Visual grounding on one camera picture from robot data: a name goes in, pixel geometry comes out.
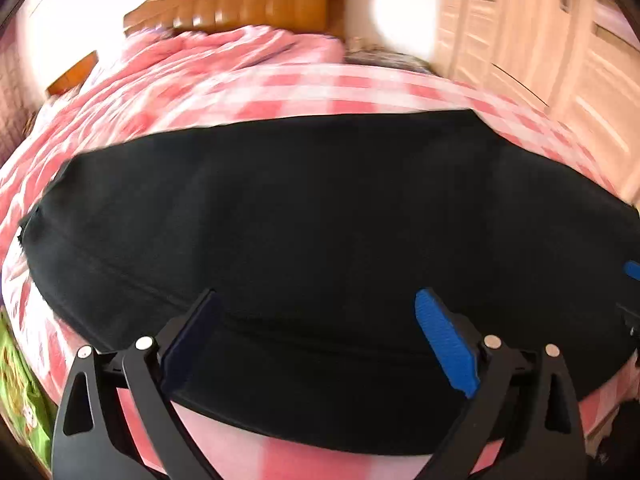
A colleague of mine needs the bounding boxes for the pink checkered bed sheet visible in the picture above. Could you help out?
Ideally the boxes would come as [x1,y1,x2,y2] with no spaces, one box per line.
[1,64,639,479]

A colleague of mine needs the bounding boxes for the black pants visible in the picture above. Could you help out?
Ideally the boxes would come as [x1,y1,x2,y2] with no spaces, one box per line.
[20,110,639,455]

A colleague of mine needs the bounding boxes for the pink crumpled quilt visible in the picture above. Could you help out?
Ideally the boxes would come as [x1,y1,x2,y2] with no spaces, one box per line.
[85,25,345,90]

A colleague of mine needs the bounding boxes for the dark patterned pillow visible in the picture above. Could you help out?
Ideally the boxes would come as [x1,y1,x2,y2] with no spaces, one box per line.
[344,47,434,75]

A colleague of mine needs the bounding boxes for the green cartoon blanket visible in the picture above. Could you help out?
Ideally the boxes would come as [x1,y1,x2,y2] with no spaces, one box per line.
[1,307,58,479]

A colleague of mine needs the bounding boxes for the light wooden wardrobe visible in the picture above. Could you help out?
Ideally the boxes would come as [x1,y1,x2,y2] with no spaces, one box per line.
[432,0,639,204]

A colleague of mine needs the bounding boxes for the brown wooden headboard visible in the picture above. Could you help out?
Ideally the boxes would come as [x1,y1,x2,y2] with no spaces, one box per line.
[124,0,345,40]

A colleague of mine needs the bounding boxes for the wooden nightstand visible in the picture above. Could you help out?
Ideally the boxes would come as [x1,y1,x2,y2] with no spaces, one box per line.
[47,51,99,96]

